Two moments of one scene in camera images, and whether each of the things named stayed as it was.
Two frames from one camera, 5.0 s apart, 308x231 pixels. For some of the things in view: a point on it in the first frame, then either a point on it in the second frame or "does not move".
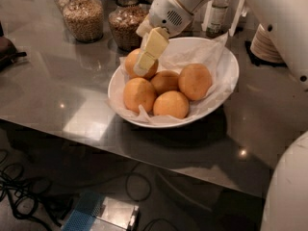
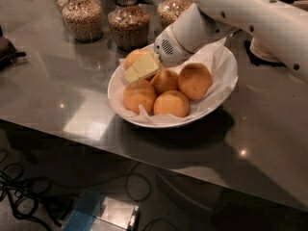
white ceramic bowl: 183,83 does not move
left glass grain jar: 83,17 does not move
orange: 140,91 does not move
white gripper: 165,12 → 167,47
